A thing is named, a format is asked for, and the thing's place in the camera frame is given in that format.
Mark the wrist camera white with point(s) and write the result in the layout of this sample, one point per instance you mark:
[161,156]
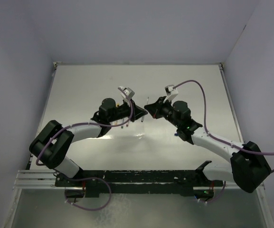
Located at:
[126,92]
[171,93]

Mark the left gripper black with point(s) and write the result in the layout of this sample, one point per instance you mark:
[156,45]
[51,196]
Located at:
[138,112]

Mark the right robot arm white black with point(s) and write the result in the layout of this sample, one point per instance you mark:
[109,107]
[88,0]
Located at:
[247,167]

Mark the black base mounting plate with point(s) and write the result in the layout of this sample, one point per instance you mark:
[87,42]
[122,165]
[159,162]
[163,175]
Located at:
[181,182]

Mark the aluminium rail frame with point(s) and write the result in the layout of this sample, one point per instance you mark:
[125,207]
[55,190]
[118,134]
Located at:
[35,179]

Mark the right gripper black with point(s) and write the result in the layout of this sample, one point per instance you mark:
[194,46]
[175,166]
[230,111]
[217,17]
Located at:
[158,105]

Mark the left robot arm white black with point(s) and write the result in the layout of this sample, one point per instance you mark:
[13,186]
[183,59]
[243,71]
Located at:
[51,145]

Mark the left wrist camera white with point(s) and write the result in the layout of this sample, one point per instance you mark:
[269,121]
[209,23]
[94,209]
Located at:
[126,92]

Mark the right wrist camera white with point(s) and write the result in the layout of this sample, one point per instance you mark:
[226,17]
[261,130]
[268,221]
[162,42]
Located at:
[171,93]

